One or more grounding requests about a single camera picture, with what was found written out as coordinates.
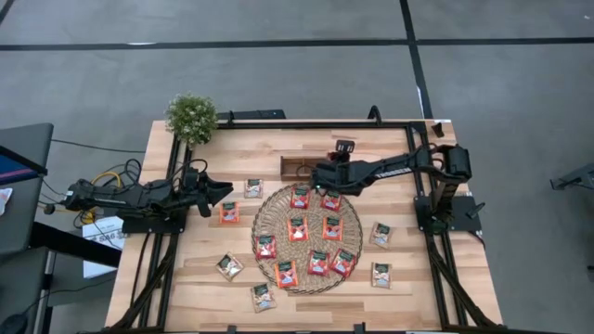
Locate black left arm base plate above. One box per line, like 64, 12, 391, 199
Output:
121, 203, 189, 235

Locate yellow cable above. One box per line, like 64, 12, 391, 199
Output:
78, 170, 123, 225

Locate black desk crossbar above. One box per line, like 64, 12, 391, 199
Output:
30, 221, 122, 269

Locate white crumpled object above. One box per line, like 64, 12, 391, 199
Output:
0, 186, 14, 217

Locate grey office desk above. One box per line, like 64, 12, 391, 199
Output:
0, 122, 55, 334

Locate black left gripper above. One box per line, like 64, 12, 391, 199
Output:
177, 172, 235, 219

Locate white paper sheet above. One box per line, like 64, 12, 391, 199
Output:
82, 215, 126, 279

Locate black lever handle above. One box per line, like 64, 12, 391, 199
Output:
465, 200, 486, 220

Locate round woven straw placemat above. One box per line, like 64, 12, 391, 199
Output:
251, 183, 364, 296

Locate thin black floor cable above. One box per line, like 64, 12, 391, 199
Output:
50, 137, 147, 154

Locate black computer mouse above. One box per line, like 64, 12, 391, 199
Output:
0, 313, 29, 334

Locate wooden tea organiser box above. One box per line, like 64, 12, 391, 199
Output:
279, 155, 326, 183

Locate beige vanilla cinnamon tea bag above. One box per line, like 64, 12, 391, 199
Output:
250, 282, 278, 314
243, 178, 265, 199
368, 221, 394, 250
370, 262, 394, 289
215, 251, 245, 282

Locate black mounting bar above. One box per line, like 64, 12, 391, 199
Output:
216, 109, 287, 122

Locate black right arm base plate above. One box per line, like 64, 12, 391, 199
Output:
413, 194, 483, 233

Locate black aluminium table frame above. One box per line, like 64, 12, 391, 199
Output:
104, 118, 505, 334

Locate black cable bundle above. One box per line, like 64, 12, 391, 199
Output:
39, 158, 143, 228

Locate green potted plant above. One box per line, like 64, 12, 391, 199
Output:
164, 92, 219, 148

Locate dark blue screen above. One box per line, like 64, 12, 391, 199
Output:
0, 145, 49, 186

